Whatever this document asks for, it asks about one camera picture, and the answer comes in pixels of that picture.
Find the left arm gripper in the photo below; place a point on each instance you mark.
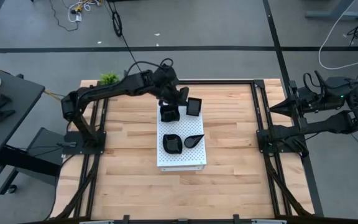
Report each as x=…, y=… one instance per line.
x=169, y=93

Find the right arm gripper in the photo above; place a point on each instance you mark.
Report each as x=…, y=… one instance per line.
x=306, y=101

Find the black small square mini plate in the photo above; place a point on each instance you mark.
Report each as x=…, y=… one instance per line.
x=194, y=106

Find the black cup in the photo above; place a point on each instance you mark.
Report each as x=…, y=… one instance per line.
x=172, y=144

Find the black teardrop mini plate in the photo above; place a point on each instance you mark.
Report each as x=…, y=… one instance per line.
x=193, y=141

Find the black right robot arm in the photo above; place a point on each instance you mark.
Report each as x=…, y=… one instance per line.
x=322, y=127

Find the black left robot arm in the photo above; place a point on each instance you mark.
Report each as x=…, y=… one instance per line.
x=104, y=90

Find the white perforated metal rack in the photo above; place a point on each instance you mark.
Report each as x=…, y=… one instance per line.
x=182, y=127

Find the green plant in white pot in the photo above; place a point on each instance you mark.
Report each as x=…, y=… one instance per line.
x=109, y=78

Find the grey desk foot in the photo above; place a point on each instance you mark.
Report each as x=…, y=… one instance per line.
x=334, y=15

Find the white bar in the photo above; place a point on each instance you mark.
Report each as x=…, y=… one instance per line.
x=96, y=222
x=269, y=222

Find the dark grey side table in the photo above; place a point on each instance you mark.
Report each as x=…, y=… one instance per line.
x=17, y=93

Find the black triangular part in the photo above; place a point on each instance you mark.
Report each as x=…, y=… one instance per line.
x=3, y=102
x=3, y=114

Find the black aluminium table frame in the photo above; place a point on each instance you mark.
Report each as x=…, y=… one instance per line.
x=228, y=82

